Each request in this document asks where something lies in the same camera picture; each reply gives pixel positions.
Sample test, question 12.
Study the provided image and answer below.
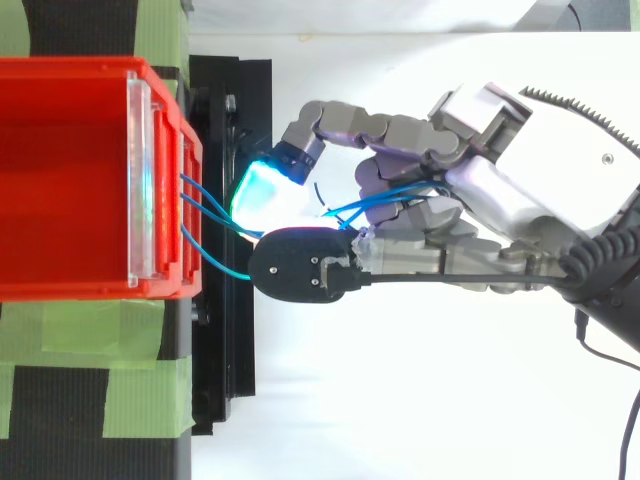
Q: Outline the red plastic bin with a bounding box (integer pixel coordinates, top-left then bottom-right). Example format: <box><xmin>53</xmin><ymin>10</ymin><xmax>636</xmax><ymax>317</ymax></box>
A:
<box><xmin>0</xmin><ymin>56</ymin><xmax>182</xmax><ymax>304</ymax></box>
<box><xmin>175</xmin><ymin>118</ymin><xmax>205</xmax><ymax>301</ymax></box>

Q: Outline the black coiled cable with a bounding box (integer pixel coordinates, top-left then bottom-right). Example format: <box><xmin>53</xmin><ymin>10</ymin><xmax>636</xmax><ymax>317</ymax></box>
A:
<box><xmin>558</xmin><ymin>218</ymin><xmax>632</xmax><ymax>292</ymax></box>

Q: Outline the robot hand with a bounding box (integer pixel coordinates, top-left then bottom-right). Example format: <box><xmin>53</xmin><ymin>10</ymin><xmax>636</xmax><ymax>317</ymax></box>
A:
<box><xmin>228</xmin><ymin>82</ymin><xmax>640</xmax><ymax>305</ymax></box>

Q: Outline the blue cable bundle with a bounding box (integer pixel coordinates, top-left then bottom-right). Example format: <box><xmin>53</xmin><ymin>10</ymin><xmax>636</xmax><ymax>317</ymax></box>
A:
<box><xmin>178</xmin><ymin>171</ymin><xmax>454</xmax><ymax>282</ymax></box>

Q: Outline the black stand with green tape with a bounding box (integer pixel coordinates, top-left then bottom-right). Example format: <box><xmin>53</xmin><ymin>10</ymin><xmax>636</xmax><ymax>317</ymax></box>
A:
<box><xmin>0</xmin><ymin>0</ymin><xmax>274</xmax><ymax>480</ymax></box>

